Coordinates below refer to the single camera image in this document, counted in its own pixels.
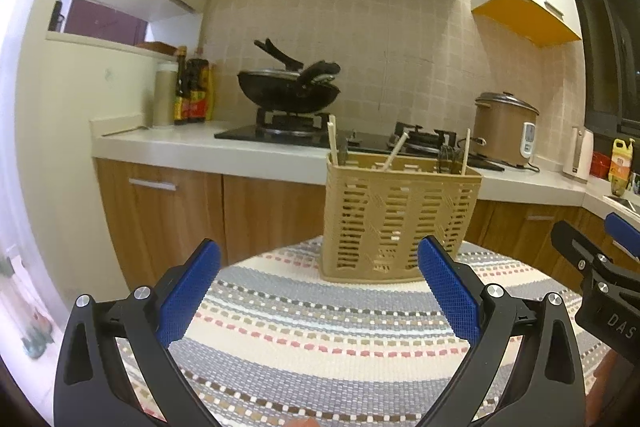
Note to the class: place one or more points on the white kitchen countertop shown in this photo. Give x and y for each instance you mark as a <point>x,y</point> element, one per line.
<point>200,144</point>

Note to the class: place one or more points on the wooden base cabinet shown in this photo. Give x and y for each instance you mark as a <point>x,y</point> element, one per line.
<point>165,227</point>

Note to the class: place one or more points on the tan plastic utensil basket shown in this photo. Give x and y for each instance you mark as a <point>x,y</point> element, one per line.
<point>400,217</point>

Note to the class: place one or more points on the yellow cooking oil bottle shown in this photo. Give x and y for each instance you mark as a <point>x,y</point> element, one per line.
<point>620,167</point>

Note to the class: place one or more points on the dark bottle on ledge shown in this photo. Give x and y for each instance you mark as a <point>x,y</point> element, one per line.
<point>56,14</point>

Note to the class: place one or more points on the brown rice cooker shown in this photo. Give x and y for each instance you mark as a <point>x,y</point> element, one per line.
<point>500,127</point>

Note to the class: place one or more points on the black wok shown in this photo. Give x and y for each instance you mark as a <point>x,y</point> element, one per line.
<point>275,94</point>

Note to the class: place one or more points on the striped woven mat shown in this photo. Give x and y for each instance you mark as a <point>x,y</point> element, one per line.
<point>310,337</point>

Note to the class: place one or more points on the white cylindrical container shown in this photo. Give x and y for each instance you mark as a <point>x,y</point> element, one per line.
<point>165,97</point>

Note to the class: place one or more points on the yellow seasoning bottle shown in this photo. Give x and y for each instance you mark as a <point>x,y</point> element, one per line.
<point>212,92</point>

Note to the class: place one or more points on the dark red label sauce bottle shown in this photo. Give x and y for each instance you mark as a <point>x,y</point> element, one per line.
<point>197,97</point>

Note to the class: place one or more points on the black gas stove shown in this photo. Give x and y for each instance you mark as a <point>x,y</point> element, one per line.
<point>250,134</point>

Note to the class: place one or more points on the brown wooden tray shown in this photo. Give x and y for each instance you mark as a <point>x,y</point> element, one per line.
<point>156,48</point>

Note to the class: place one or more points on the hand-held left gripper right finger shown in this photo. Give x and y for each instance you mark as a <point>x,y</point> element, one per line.
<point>450,287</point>

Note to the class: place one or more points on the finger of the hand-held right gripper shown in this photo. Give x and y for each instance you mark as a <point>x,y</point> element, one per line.
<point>575,244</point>
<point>625,232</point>

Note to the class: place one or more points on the red packet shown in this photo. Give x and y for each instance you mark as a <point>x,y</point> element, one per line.
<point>600,164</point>

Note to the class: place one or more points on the dark window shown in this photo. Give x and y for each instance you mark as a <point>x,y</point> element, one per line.
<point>615,57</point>

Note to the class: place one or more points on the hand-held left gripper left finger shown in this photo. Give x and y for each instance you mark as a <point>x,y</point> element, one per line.
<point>192,292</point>

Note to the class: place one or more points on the white electric kettle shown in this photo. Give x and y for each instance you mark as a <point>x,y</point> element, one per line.
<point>577,154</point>

